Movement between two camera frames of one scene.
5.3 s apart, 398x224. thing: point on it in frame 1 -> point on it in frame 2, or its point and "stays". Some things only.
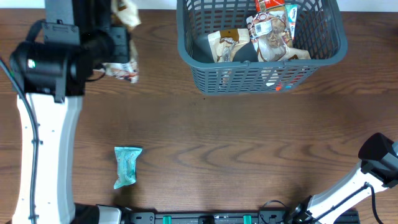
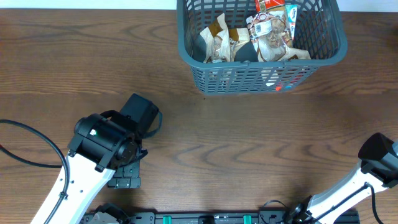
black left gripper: (119, 33) -> (130, 177)
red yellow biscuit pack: (261, 5) stays
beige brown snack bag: (267, 30) stays
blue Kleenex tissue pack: (291, 10) stays
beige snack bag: (122, 14) -> (217, 38)
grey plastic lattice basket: (317, 26) stays
